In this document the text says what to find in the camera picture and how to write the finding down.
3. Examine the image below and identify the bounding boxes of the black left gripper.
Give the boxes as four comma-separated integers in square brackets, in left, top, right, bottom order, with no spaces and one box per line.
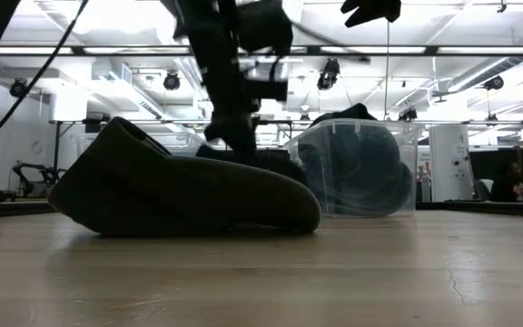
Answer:
[192,40,290,165]

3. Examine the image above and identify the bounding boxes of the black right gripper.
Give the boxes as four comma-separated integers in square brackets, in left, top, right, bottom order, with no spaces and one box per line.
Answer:
[340,0,402,28]

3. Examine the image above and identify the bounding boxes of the dark blue cap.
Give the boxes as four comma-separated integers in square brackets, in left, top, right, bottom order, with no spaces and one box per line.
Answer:
[297,124,402,215]

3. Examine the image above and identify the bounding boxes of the black partition panel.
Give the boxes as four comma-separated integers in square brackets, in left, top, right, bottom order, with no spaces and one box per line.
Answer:
[252,148,291,170]
[469,148,523,202]

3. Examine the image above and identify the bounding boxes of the thin vertical pole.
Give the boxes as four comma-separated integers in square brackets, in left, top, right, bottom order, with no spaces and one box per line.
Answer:
[383,20,391,122]

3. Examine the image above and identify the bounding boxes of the olive green cap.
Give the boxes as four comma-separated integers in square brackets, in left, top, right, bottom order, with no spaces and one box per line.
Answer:
[47,116,321,237]

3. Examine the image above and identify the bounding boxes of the black overhead light bar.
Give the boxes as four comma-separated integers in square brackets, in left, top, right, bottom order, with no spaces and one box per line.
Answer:
[0,44,523,58]

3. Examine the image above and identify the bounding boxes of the clear plastic bin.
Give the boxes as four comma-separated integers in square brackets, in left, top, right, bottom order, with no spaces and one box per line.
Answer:
[283,117,420,218]

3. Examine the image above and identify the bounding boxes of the white pillar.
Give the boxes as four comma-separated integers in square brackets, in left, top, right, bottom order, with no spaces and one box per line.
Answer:
[428,124,475,203]

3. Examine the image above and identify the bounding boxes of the black background table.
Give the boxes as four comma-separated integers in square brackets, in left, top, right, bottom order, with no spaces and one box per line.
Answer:
[415,201,523,218]
[0,197,58,221]

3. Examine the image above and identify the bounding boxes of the person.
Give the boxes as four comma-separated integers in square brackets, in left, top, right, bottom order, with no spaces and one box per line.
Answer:
[490,161,523,203]

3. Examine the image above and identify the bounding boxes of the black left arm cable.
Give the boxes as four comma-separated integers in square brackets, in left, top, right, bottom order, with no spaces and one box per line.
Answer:
[0,0,90,149]

